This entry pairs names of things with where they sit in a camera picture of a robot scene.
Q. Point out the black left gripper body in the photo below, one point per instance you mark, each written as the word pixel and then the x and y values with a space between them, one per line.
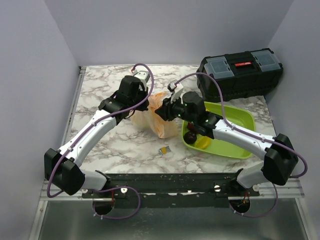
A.
pixel 142 95

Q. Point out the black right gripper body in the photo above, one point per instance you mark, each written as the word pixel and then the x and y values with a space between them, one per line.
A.
pixel 174 110

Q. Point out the banana print plastic bag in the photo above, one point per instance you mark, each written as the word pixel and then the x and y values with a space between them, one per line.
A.
pixel 149 120

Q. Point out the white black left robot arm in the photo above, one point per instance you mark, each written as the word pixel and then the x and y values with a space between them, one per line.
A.
pixel 62 166

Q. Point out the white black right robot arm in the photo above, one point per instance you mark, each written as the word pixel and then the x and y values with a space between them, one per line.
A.
pixel 278 157

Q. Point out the dark red fake apple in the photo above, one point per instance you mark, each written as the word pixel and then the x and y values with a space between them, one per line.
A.
pixel 190 137

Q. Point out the yellow fake starfruit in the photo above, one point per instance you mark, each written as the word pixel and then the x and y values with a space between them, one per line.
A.
pixel 202 142

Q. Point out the hex key set yellow holder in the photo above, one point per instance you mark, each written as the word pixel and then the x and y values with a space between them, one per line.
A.
pixel 164 150

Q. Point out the green plastic tray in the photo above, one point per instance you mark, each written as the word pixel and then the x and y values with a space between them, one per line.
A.
pixel 229 142

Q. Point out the black plastic toolbox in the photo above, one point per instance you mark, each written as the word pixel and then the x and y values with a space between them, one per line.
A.
pixel 239 75

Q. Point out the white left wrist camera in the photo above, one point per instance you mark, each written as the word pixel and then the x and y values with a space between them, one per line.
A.
pixel 144 77

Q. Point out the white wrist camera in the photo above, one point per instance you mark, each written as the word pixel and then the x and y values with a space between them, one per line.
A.
pixel 144 77
pixel 176 90

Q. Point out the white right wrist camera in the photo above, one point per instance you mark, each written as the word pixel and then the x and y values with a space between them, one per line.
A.
pixel 176 90

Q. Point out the aluminium frame rail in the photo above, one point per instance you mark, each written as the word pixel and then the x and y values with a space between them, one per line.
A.
pixel 68 128

